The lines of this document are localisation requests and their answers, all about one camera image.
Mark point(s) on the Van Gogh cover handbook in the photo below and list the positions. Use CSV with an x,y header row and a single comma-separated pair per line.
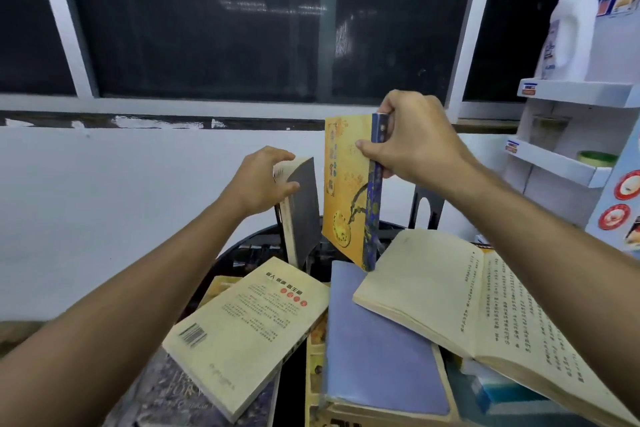
x,y
165,396

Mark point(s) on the person's left forearm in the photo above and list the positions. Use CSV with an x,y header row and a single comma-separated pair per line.
x,y
100,321

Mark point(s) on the person's right hand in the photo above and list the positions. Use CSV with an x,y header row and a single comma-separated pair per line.
x,y
425,141

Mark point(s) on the green tape roll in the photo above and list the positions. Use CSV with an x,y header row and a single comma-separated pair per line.
x,y
597,159

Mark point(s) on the yellow book with blue spine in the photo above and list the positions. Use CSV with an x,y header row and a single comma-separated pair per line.
x,y
345,181

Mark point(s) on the white bottle with purple cap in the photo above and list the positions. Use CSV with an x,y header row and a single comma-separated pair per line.
x,y
570,36

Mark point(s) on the yellow book with black characters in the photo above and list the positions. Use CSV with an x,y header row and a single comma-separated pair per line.
x,y
315,376

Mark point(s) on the round black table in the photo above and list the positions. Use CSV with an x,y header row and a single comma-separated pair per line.
x,y
290,391

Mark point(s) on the aluminium frame window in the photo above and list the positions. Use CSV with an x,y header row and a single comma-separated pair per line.
x,y
200,16

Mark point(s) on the clear glass cup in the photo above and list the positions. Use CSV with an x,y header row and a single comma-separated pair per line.
x,y
547,134

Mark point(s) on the cream-paged book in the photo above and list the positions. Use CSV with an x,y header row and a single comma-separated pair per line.
x,y
450,291

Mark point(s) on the grey cover book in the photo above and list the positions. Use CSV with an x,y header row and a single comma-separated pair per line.
x,y
305,211

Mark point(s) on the row of books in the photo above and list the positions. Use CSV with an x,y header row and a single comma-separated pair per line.
x,y
427,191

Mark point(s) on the person's right forearm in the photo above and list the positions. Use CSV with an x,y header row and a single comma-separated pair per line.
x,y
550,251

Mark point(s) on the lavender Hanyu Pinyin dictionary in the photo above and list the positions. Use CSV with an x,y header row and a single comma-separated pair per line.
x,y
380,356

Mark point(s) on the white cardboard display stand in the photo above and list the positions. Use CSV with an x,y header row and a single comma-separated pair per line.
x,y
565,166

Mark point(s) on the Understanding Business textbook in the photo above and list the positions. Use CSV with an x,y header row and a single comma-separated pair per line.
x,y
505,396

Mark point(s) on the person's left hand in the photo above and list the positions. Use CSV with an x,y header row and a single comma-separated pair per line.
x,y
255,186

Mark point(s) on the cream book with barcode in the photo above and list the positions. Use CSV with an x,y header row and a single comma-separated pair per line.
x,y
240,336

